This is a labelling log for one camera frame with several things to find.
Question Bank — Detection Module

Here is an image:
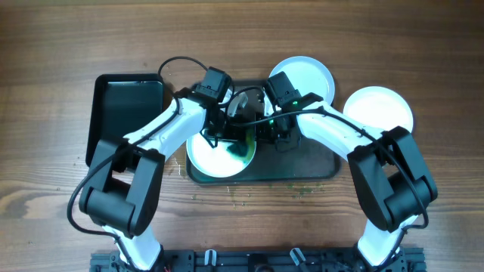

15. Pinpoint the white plate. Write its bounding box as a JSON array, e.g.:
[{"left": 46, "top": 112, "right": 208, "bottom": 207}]
[
  {"left": 269, "top": 56, "right": 336, "bottom": 105},
  {"left": 186, "top": 134, "right": 256, "bottom": 178},
  {"left": 343, "top": 86, "right": 414, "bottom": 132}
]

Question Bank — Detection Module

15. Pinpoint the teal scrub sponge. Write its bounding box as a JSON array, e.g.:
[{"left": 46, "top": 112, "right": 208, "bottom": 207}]
[{"left": 226, "top": 131, "right": 256, "bottom": 158}]

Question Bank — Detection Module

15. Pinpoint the white plate top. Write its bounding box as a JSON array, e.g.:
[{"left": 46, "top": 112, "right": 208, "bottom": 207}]
[{"left": 269, "top": 56, "right": 336, "bottom": 105}]

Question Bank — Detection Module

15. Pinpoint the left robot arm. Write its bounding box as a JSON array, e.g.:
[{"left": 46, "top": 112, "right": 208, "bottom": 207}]
[{"left": 71, "top": 85, "right": 247, "bottom": 271}]

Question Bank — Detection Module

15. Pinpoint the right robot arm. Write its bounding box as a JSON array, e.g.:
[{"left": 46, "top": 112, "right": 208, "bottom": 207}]
[{"left": 260, "top": 72, "right": 438, "bottom": 271}]

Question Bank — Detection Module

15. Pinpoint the large dark serving tray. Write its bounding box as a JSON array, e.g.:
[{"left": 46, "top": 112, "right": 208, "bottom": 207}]
[{"left": 185, "top": 78, "right": 341, "bottom": 186}]

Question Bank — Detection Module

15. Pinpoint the black water tray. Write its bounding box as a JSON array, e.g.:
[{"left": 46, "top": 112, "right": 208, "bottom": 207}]
[{"left": 85, "top": 73, "right": 164, "bottom": 165}]

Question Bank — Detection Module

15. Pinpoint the black mounting rail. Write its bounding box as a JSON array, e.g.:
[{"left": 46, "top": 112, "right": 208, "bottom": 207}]
[{"left": 89, "top": 248, "right": 427, "bottom": 272}]

